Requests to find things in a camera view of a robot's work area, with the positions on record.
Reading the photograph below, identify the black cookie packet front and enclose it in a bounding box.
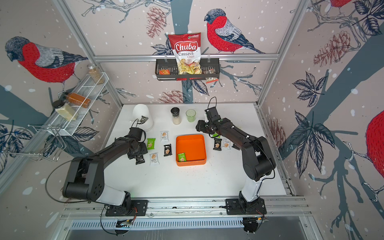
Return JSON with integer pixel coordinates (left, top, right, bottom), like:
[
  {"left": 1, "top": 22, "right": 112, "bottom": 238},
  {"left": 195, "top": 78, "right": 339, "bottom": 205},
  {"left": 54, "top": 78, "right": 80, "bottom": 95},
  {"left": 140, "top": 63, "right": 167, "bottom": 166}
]
[{"left": 136, "top": 155, "right": 145, "bottom": 165}]

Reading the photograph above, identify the black cookie packet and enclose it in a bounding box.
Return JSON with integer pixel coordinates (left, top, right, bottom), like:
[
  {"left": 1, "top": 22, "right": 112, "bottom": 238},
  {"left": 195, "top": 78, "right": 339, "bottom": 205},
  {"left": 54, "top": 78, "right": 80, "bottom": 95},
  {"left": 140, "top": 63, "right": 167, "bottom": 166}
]
[
  {"left": 136, "top": 155, "right": 145, "bottom": 165},
  {"left": 164, "top": 144, "right": 172, "bottom": 157},
  {"left": 232, "top": 144, "right": 240, "bottom": 150},
  {"left": 213, "top": 138, "right": 222, "bottom": 151}
]

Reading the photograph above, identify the hidden white cookie packet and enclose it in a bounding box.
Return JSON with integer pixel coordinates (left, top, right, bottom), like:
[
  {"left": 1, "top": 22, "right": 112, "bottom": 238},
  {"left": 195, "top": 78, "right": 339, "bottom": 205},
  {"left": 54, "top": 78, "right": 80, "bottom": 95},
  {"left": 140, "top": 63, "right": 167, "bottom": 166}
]
[{"left": 150, "top": 153, "right": 160, "bottom": 166}]

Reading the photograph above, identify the white cookie packet front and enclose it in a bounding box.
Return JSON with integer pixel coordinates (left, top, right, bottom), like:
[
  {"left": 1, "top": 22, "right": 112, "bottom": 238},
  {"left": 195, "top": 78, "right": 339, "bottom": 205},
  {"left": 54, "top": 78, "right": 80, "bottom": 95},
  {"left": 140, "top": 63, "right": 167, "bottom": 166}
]
[{"left": 161, "top": 131, "right": 169, "bottom": 142}]

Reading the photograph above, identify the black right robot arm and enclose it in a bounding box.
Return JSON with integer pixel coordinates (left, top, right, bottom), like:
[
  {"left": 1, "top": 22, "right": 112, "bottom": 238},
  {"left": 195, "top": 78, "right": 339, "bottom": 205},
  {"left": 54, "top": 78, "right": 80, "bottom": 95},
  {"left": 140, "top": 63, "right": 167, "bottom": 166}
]
[{"left": 196, "top": 118, "right": 276, "bottom": 216}]

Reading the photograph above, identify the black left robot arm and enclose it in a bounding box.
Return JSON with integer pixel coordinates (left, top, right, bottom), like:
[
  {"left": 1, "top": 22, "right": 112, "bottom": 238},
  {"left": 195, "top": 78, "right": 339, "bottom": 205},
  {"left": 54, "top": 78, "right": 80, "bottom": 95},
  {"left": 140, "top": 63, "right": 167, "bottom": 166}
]
[{"left": 63, "top": 127, "right": 148, "bottom": 212}]

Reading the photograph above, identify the orange storage box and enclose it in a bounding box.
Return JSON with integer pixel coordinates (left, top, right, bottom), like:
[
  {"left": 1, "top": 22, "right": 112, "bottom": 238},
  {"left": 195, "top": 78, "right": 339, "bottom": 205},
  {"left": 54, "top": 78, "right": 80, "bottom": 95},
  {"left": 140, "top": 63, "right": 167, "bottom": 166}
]
[{"left": 176, "top": 135, "right": 207, "bottom": 167}]

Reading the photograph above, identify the green glass cup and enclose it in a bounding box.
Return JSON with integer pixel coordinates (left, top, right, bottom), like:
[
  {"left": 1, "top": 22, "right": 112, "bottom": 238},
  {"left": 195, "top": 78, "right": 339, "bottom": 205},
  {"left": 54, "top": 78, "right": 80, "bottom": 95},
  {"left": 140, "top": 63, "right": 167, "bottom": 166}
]
[{"left": 186, "top": 109, "right": 196, "bottom": 123}]

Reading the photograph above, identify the glass grinder black cap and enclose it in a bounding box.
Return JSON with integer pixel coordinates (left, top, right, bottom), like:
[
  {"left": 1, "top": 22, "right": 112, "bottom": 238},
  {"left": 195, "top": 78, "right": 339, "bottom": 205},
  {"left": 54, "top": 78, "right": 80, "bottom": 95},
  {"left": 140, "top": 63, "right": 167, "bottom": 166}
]
[{"left": 171, "top": 107, "right": 182, "bottom": 125}]

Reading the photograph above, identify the white utensil holder cup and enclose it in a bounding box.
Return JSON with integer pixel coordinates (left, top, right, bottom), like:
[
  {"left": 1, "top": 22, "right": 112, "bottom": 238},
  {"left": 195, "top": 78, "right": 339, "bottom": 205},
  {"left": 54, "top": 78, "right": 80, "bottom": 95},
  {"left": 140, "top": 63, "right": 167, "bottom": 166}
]
[{"left": 133, "top": 104, "right": 154, "bottom": 132}]

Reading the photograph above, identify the pale spice jar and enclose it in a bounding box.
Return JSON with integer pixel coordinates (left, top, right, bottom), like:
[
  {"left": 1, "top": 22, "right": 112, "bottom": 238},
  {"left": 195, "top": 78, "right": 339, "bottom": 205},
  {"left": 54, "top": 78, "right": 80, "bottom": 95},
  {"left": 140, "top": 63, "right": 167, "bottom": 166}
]
[{"left": 53, "top": 100, "right": 78, "bottom": 122}]

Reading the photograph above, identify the orange sauce bottle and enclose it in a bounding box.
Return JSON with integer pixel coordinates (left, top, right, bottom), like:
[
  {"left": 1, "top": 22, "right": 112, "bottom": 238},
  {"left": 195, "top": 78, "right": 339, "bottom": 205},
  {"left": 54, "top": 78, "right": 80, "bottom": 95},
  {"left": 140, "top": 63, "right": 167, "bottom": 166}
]
[{"left": 64, "top": 93, "right": 91, "bottom": 109}]

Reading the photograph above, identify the red Chuba chips bag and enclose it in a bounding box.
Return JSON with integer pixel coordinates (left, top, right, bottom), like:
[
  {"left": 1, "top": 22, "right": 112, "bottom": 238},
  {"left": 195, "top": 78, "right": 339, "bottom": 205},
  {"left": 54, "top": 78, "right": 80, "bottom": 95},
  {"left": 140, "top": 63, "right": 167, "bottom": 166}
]
[{"left": 169, "top": 33, "right": 203, "bottom": 75}]

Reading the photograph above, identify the glass spice jar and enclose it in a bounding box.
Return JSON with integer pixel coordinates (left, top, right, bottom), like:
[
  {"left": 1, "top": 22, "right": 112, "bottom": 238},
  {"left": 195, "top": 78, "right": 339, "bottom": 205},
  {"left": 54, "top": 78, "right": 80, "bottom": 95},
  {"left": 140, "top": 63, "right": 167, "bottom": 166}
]
[{"left": 87, "top": 64, "right": 105, "bottom": 85}]

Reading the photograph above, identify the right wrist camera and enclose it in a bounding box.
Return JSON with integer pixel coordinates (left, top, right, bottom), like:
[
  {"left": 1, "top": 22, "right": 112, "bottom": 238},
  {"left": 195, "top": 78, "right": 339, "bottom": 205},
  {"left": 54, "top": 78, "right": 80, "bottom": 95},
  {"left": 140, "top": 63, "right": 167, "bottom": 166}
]
[{"left": 205, "top": 107, "right": 221, "bottom": 122}]

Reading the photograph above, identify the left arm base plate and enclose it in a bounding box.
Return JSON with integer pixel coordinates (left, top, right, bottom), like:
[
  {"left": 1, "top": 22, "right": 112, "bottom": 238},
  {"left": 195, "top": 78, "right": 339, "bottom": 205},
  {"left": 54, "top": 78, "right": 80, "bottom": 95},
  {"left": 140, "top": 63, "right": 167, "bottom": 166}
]
[{"left": 106, "top": 200, "right": 149, "bottom": 217}]

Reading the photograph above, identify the black wall basket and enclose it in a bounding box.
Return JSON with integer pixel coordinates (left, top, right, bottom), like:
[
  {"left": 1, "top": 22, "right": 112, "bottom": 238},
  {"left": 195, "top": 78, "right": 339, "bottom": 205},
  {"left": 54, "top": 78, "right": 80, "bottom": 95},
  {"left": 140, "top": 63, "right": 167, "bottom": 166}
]
[{"left": 155, "top": 58, "right": 220, "bottom": 81}]

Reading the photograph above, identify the white wire wall shelf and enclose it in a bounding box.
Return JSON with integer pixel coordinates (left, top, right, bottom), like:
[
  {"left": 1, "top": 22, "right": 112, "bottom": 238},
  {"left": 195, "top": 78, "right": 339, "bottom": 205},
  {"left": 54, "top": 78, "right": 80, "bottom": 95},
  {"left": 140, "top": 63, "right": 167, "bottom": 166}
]
[{"left": 1, "top": 73, "right": 110, "bottom": 162}]

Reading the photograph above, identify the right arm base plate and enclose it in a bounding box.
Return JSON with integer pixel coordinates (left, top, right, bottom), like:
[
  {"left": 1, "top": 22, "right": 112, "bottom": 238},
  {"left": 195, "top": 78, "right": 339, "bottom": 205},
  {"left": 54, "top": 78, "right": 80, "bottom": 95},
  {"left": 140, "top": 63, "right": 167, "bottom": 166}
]
[{"left": 224, "top": 198, "right": 267, "bottom": 215}]

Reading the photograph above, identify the aluminium front rail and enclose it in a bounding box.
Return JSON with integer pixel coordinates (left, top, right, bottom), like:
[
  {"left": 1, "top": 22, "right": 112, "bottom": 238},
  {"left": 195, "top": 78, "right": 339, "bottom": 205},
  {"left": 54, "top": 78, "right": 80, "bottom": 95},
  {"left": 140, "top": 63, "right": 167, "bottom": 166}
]
[{"left": 59, "top": 195, "right": 313, "bottom": 220}]

